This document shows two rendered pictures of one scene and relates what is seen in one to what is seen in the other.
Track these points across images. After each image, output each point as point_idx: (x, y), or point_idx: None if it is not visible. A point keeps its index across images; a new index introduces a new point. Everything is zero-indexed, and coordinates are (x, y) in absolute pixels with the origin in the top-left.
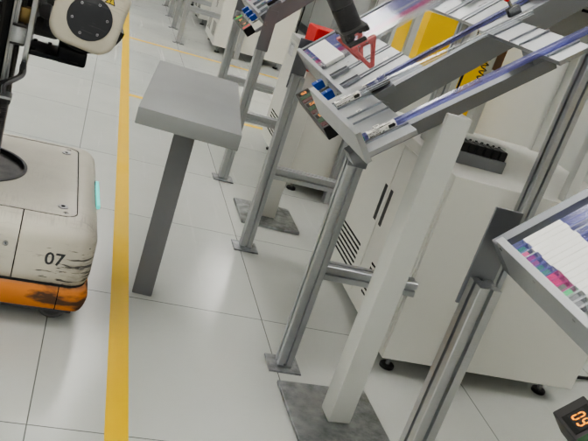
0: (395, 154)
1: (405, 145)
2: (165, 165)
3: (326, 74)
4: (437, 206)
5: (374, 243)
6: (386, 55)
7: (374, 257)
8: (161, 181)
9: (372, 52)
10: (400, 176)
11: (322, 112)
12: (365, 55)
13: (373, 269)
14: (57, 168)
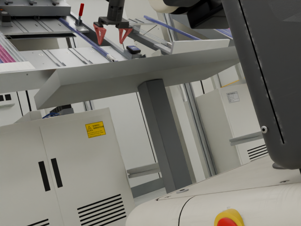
0: (30, 140)
1: (38, 127)
2: (178, 134)
3: (73, 65)
4: (110, 128)
5: (67, 198)
6: (62, 52)
7: (76, 204)
8: (182, 150)
9: (122, 33)
10: (53, 145)
11: (182, 51)
12: (44, 57)
13: (83, 209)
14: (236, 171)
